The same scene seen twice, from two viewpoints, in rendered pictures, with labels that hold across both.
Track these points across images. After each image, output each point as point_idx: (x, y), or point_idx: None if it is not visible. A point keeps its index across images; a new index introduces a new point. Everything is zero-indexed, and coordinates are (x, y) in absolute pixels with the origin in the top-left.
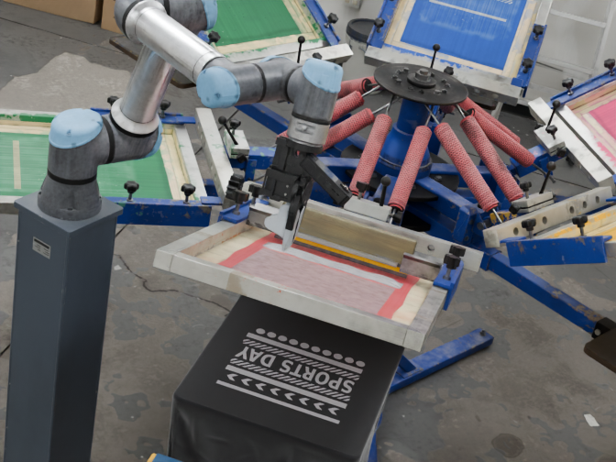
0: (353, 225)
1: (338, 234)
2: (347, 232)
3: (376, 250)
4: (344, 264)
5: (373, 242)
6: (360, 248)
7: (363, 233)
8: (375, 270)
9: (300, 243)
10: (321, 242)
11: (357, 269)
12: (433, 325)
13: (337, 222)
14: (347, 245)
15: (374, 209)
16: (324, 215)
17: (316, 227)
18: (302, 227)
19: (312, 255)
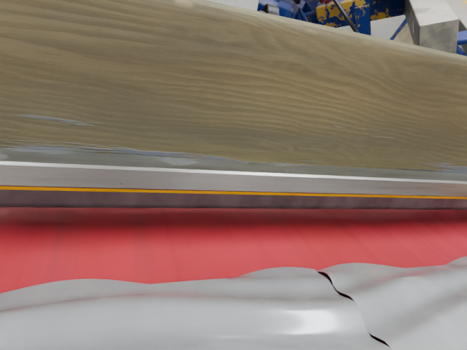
0: (365, 47)
1: (289, 112)
2: (335, 93)
3: (442, 150)
4: (396, 289)
5: (439, 118)
6: (383, 157)
7: (406, 83)
8: (401, 213)
9: (76, 199)
10: (212, 182)
11: (443, 278)
12: None
13: (283, 44)
14: (331, 155)
15: (224, 3)
16: (202, 12)
17: (160, 100)
18: (69, 117)
19: (214, 317)
